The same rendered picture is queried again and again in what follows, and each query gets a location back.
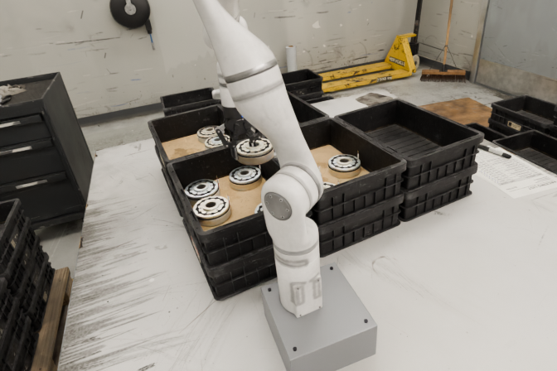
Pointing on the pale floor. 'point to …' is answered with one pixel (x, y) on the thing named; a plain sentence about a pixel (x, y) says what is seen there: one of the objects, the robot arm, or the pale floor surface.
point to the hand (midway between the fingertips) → (244, 151)
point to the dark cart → (44, 152)
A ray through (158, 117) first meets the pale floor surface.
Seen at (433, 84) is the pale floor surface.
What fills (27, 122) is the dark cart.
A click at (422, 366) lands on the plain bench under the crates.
